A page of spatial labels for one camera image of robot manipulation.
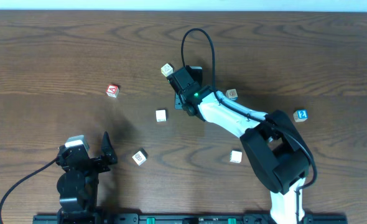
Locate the blue number 2 block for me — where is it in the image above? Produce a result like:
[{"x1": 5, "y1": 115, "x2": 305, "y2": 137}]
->
[{"x1": 293, "y1": 110, "x2": 309, "y2": 123}]

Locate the white block near right arm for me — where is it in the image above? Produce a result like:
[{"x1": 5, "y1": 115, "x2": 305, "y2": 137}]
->
[{"x1": 230, "y1": 150, "x2": 243, "y2": 164}]

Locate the blue-edged picture block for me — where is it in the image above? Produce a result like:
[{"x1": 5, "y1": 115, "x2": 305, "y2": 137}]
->
[{"x1": 225, "y1": 89, "x2": 238, "y2": 101}]

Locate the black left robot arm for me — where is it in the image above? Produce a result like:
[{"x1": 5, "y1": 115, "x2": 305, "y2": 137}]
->
[{"x1": 56, "y1": 132, "x2": 118, "y2": 223}]

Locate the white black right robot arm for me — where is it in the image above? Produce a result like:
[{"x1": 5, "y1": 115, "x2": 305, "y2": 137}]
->
[{"x1": 161, "y1": 64, "x2": 316, "y2": 223}]

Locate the yellow-edged white block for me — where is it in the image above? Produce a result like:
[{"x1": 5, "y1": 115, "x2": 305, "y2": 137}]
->
[{"x1": 160, "y1": 63, "x2": 174, "y2": 77}]

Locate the plain white block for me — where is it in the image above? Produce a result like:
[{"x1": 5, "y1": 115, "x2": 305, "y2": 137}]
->
[{"x1": 156, "y1": 110, "x2": 167, "y2": 122}]

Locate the white block black pattern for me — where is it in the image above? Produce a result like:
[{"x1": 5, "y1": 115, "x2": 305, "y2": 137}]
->
[{"x1": 132, "y1": 148, "x2": 148, "y2": 166}]

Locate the red letter A block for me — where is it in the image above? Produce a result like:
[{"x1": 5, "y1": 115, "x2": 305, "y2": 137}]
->
[{"x1": 106, "y1": 85, "x2": 119, "y2": 98}]

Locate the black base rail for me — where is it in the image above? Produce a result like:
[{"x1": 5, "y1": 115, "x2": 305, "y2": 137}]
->
[{"x1": 32, "y1": 212, "x2": 348, "y2": 224}]

